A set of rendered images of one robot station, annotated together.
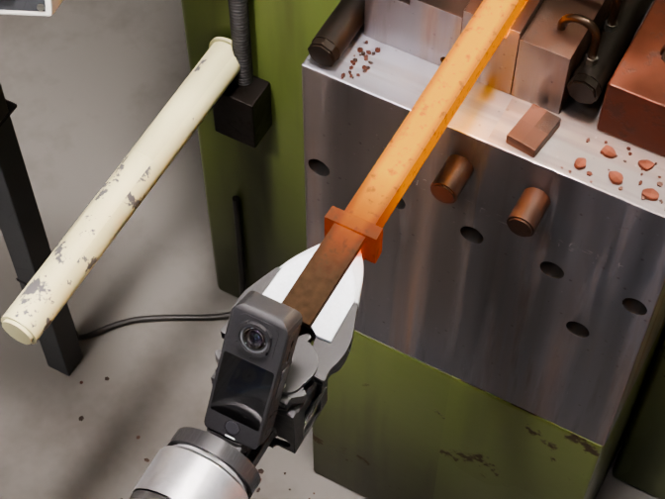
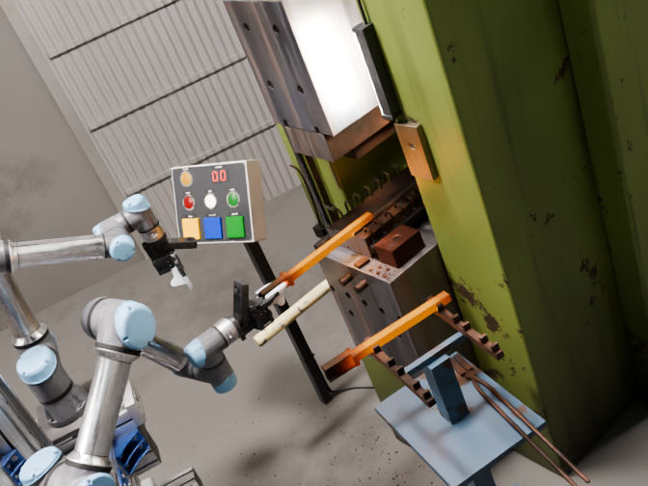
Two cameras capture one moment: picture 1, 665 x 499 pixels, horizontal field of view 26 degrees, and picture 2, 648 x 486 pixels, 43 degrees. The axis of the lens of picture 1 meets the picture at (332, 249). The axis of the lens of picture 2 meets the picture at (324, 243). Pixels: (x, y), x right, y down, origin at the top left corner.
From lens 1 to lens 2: 1.70 m
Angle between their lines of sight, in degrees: 36
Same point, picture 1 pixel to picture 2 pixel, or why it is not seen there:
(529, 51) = (358, 239)
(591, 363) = (408, 348)
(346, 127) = (329, 270)
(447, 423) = not seen: hidden behind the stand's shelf
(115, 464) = (331, 432)
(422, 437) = not seen: hidden behind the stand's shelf
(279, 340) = (240, 287)
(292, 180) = not seen: hidden behind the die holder
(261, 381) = (239, 300)
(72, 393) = (325, 410)
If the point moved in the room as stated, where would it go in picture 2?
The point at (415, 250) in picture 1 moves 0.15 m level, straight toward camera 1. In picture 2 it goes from (360, 314) to (340, 345)
